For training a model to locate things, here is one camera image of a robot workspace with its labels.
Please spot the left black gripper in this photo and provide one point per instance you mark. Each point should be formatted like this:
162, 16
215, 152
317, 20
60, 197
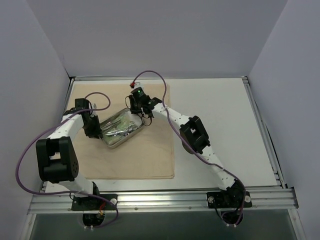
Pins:
94, 128

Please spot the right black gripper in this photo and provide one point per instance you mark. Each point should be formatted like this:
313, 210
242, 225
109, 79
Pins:
136, 107

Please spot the steel hemostat forceps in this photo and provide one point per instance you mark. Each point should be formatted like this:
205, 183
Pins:
128, 129

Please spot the stainless steel tray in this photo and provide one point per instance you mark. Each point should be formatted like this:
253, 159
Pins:
108, 125

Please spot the green glove packet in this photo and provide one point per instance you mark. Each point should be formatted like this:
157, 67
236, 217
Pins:
122, 121

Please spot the long steel scissors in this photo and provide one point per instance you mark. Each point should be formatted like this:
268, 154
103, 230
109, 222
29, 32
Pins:
115, 133

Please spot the beige cloth mat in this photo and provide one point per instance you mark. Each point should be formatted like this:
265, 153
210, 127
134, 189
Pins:
149, 154

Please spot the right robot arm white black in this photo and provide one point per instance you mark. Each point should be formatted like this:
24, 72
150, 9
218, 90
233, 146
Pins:
194, 138

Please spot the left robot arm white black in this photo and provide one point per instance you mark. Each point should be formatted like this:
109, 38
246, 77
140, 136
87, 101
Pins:
56, 156

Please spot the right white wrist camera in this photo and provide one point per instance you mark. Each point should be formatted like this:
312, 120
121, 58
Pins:
135, 85

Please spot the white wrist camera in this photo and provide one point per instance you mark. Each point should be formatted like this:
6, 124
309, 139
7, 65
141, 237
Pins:
135, 85
93, 110

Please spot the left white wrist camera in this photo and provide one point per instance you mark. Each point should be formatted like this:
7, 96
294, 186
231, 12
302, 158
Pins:
93, 110

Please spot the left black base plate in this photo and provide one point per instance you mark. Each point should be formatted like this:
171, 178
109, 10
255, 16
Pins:
94, 204

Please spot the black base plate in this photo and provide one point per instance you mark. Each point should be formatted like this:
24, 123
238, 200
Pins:
94, 204
225, 199

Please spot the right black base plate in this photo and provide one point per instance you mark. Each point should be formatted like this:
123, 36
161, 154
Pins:
225, 199

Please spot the aluminium right side rail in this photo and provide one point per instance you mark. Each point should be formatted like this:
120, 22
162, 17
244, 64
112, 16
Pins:
268, 142

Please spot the aluminium rail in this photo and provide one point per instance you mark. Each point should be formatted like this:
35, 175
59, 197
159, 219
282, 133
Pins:
168, 201
268, 142

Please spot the aluminium front rail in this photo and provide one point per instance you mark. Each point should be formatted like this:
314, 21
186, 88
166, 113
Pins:
168, 201

